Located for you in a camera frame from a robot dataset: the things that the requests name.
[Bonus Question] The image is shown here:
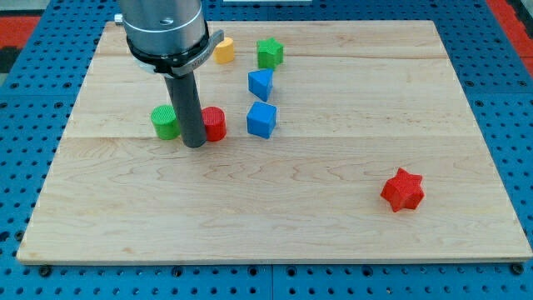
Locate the yellow cylinder block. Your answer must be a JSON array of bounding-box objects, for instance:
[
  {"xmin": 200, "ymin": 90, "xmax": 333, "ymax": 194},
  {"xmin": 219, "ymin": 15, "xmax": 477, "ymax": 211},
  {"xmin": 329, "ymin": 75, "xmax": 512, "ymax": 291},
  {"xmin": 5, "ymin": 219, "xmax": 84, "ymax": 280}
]
[{"xmin": 213, "ymin": 37, "xmax": 235, "ymax": 64}]

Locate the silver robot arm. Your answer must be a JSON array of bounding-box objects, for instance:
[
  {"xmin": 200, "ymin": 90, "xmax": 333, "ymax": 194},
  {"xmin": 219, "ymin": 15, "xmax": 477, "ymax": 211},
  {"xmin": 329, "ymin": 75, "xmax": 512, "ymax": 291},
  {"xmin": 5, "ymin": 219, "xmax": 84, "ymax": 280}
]
[{"xmin": 118, "ymin": 0, "xmax": 224, "ymax": 78}]

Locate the wooden board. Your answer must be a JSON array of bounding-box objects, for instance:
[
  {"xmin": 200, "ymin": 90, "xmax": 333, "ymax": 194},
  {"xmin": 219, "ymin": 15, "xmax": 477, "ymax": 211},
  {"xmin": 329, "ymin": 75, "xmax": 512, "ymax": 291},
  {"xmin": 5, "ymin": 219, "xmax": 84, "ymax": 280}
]
[{"xmin": 17, "ymin": 21, "xmax": 532, "ymax": 266}]

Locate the blue cube block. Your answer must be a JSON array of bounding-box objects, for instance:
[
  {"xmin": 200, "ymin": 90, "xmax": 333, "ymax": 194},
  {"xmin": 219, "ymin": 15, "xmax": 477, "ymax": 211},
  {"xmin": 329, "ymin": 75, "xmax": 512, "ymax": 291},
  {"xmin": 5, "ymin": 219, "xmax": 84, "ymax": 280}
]
[{"xmin": 247, "ymin": 102, "xmax": 277, "ymax": 139}]

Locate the green cylinder block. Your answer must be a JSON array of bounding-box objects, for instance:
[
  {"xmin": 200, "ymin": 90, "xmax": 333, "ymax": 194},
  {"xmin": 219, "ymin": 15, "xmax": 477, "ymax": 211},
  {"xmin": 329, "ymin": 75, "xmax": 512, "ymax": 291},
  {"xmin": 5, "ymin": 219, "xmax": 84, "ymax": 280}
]
[{"xmin": 151, "ymin": 104, "xmax": 181, "ymax": 140}]

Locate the red star block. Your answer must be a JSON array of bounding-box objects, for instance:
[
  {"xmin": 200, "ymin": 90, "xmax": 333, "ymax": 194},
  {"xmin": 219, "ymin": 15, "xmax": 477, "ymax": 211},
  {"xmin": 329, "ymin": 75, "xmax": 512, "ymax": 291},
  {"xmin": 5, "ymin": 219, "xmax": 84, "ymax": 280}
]
[{"xmin": 381, "ymin": 167, "xmax": 425, "ymax": 213}]

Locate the red cylinder block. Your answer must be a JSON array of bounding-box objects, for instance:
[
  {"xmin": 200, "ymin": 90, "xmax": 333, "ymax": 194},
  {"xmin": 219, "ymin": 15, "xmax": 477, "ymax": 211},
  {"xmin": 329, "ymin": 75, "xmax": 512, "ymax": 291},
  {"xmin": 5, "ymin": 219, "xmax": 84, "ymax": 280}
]
[{"xmin": 202, "ymin": 107, "xmax": 227, "ymax": 142}]

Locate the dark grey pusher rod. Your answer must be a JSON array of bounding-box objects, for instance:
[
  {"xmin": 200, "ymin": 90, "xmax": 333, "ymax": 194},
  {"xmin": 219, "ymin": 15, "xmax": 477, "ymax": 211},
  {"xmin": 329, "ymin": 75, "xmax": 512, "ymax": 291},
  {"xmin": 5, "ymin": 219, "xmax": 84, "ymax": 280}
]
[{"xmin": 165, "ymin": 72, "xmax": 207, "ymax": 148}]

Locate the green star block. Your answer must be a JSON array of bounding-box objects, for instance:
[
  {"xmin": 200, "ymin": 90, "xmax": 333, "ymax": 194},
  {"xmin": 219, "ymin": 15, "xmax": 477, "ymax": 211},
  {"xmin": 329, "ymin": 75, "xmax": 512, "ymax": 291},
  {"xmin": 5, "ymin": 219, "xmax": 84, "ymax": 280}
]
[{"xmin": 257, "ymin": 37, "xmax": 284, "ymax": 70}]

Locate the blue triangular block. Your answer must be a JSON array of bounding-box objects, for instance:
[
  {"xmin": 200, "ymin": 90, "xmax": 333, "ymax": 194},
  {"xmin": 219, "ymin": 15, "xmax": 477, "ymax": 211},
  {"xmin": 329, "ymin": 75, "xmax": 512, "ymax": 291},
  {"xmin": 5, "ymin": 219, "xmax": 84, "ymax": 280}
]
[{"xmin": 247, "ymin": 68, "xmax": 274, "ymax": 102}]

